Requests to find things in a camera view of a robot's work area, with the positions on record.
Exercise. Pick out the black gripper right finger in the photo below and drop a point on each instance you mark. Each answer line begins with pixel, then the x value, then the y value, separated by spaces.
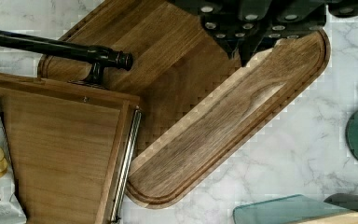
pixel 276 19

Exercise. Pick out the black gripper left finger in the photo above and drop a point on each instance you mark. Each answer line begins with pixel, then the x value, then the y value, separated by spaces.
pixel 219 20

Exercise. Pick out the black drawer handle bar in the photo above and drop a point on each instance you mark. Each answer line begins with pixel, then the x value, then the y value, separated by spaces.
pixel 99 57

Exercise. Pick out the wooden drawer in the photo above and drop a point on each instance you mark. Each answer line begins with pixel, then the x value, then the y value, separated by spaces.
pixel 66 143

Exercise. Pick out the dark walnut cutting board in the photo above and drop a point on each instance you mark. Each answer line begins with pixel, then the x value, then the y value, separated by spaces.
pixel 199 105

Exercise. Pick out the metal drawer slide rail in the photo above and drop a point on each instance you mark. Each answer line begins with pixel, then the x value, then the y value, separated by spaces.
pixel 125 166

